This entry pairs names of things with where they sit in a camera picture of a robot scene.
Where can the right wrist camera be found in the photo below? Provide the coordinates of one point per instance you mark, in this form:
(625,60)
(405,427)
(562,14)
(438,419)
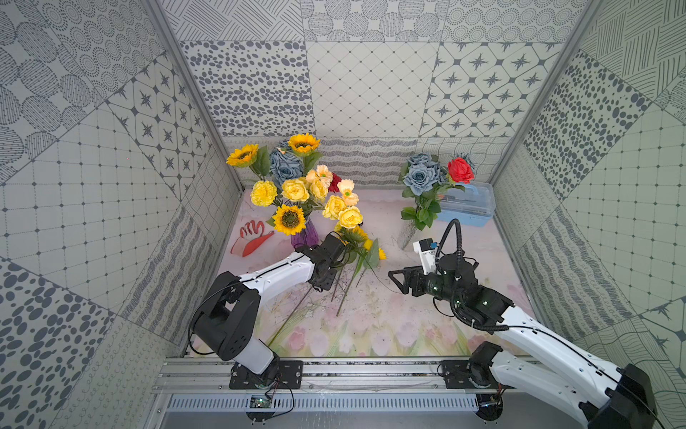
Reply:
(426,251)

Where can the blue grey roses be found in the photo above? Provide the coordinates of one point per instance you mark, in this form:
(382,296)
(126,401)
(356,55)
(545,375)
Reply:
(422,173)

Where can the red rose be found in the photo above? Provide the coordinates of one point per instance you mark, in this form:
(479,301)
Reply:
(460,171)

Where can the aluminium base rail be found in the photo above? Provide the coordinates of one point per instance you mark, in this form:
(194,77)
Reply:
(393,375)

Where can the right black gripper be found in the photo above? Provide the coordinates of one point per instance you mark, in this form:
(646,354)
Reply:
(411,273)

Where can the blue plastic storage box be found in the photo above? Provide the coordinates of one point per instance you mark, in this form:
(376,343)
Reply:
(474,206)

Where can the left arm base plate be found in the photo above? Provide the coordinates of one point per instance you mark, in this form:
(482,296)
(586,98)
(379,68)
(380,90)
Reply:
(282,374)

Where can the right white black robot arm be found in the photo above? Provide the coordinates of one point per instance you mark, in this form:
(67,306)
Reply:
(593,391)

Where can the purple ribbed vase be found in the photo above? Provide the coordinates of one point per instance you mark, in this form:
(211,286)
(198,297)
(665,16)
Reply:
(307,237)

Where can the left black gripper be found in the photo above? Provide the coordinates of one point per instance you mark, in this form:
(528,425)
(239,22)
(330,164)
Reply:
(332,255)

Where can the left bouquet yellow flowers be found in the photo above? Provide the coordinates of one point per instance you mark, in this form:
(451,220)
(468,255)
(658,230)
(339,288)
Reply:
(293,175)

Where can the clear glass vase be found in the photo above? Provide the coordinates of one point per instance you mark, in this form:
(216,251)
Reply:
(409,233)

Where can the red white hand-shaped tool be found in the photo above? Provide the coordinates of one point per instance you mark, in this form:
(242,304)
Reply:
(252,235)

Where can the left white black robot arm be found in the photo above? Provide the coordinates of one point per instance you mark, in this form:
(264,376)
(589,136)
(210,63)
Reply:
(225,319)

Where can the large sunflower vase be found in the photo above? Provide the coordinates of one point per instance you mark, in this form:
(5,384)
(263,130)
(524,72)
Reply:
(289,220)

